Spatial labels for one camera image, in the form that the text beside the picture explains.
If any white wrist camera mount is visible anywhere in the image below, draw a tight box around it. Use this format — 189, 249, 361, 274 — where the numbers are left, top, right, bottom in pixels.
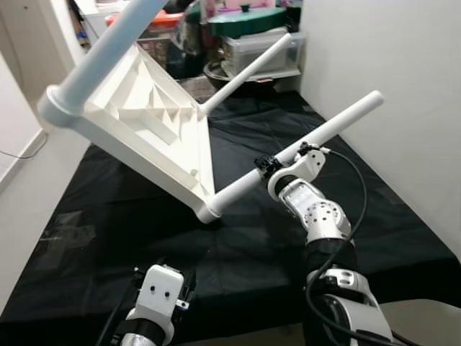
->
128, 264, 188, 327
267, 142, 329, 200

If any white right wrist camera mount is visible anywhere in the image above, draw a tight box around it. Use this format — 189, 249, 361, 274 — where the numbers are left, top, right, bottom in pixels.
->
267, 142, 329, 200

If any black wok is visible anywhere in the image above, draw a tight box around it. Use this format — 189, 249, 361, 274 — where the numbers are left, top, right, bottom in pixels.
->
202, 61, 283, 90

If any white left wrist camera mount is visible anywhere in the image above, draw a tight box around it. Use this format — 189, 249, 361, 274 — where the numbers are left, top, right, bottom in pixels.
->
128, 264, 188, 327

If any white plastic children table top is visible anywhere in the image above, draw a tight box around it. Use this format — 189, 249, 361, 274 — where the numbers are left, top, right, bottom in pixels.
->
36, 42, 221, 226

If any green pot lid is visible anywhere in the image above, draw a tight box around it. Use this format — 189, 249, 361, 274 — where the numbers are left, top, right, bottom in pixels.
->
205, 3, 290, 38

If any clear plastic storage box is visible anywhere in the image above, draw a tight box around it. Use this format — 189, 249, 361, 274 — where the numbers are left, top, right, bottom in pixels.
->
220, 30, 308, 79

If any black bag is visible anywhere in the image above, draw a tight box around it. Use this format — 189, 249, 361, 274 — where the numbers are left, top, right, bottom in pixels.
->
169, 13, 211, 79

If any white plastic table leg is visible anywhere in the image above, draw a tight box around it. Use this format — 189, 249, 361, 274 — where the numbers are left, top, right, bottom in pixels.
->
200, 32, 295, 117
207, 89, 385, 218
45, 0, 169, 123

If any clear plastic wrap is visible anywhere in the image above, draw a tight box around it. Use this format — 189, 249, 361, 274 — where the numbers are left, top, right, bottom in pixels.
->
42, 208, 100, 252

